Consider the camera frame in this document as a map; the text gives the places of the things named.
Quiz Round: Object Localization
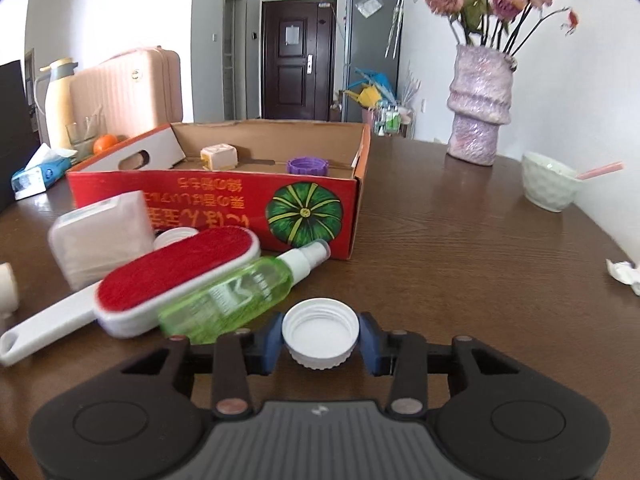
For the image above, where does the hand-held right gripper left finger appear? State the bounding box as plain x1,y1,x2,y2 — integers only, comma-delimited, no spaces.
119,312,287,418

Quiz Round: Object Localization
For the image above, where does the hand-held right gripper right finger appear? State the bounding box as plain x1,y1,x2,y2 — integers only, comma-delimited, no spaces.
357,311,521,418

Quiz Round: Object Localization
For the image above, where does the white ribbed bottle cap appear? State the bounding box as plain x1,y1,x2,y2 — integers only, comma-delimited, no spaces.
281,298,361,371

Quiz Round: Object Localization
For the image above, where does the red lint brush white handle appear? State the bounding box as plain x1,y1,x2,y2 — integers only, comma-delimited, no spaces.
0,225,261,367

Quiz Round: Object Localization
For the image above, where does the white round puck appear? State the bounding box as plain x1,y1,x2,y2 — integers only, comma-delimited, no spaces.
153,227,200,250

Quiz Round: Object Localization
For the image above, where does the red cardboard box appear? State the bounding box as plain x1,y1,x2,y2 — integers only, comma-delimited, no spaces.
66,119,372,261

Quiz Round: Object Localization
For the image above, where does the white bottle with label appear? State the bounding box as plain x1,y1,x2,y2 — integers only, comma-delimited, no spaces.
48,191,156,291

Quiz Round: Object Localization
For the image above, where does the small white cylinder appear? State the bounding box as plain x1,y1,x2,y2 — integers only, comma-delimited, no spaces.
0,262,21,318

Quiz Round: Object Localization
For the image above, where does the purple ribbed cap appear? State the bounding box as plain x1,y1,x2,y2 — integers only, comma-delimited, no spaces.
286,157,329,177

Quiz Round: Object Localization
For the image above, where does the pale cube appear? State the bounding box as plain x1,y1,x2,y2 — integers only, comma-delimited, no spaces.
200,144,237,171

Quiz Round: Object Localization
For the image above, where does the pale green bowl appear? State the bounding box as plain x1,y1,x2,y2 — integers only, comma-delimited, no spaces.
521,151,586,213

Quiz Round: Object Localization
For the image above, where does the colourful plastic hanger bundle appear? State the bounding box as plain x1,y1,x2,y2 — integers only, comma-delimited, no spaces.
345,66,401,111

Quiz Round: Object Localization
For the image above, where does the pink glitter vase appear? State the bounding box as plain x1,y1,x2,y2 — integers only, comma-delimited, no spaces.
446,44,518,166

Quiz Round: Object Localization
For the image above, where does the crumpled white tissue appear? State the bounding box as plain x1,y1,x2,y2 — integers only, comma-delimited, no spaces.
606,258,640,296

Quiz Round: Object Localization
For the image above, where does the dark brown door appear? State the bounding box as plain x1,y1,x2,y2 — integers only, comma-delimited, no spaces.
261,0,338,122

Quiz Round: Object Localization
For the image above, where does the clear glass cup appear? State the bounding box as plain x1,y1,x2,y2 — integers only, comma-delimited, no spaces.
65,115,103,153

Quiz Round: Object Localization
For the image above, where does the pink spoon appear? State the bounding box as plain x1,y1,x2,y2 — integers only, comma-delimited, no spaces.
575,161,625,181

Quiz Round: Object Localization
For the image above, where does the blue tissue packet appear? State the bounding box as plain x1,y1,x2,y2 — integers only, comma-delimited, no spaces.
11,143,78,200

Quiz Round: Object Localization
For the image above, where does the pink suitcase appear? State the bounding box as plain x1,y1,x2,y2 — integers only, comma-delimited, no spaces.
69,46,182,141

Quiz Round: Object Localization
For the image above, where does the grey refrigerator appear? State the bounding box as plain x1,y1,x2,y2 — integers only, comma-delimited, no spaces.
342,0,403,123

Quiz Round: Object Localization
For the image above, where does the yellow thermos jug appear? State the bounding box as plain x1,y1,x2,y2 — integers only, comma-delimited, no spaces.
34,57,78,151

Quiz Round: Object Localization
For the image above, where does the dark flat panel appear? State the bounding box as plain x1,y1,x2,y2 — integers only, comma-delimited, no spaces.
0,60,38,211

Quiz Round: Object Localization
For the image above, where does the wire rack with bottles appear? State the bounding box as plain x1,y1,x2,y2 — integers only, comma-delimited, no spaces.
375,102,416,138

